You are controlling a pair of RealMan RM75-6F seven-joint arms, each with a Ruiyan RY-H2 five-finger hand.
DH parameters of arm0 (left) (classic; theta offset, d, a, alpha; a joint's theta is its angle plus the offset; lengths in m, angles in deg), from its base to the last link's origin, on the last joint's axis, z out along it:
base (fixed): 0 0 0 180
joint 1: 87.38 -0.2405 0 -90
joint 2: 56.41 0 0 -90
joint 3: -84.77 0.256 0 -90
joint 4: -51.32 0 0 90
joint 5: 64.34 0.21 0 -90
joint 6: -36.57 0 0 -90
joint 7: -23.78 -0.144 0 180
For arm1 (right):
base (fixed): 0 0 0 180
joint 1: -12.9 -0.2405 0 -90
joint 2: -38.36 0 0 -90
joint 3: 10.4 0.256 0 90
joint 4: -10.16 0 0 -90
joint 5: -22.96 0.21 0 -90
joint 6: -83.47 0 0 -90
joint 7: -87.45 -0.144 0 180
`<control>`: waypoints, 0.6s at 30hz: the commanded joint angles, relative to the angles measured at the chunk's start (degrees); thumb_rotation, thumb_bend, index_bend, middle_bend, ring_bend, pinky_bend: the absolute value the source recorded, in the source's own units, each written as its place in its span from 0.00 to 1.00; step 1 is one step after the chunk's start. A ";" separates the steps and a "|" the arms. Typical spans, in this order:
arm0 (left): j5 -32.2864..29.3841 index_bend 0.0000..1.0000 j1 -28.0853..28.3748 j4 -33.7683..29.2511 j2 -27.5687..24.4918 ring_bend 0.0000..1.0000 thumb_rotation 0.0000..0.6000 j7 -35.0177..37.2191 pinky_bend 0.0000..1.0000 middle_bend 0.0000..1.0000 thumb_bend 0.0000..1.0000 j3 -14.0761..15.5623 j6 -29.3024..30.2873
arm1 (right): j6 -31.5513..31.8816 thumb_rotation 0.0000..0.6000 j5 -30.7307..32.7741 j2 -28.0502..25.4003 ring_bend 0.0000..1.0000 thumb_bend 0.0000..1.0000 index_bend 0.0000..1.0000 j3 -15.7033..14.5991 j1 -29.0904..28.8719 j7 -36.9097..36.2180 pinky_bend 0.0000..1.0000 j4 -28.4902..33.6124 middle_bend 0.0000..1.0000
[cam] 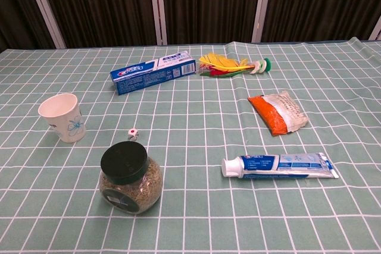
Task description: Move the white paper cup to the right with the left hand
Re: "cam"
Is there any orange and white snack packet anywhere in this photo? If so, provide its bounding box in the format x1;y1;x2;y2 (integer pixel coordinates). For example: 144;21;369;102
247;90;310;137

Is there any colourful feather shuttlecock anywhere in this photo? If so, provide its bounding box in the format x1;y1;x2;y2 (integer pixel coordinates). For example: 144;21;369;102
198;52;272;77

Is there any blue white toothpaste tube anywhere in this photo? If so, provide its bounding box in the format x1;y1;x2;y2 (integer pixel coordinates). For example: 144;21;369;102
221;152;339;180

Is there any blue toothpaste box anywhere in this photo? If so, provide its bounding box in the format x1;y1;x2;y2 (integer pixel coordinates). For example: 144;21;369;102
110;51;197;96

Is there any white paper cup blue flower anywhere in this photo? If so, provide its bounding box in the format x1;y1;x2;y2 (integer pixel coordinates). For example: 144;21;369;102
38;93;87;143

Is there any green checked tablecloth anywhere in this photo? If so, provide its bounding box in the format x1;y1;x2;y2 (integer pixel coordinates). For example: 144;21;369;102
0;36;381;254

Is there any glass jar black lid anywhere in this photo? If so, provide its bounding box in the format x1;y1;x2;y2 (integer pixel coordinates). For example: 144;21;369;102
98;142;164;214

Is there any white screen frame post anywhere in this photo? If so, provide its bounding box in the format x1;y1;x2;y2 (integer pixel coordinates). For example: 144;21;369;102
368;14;381;41
251;0;274;43
148;0;168;46
22;0;67;49

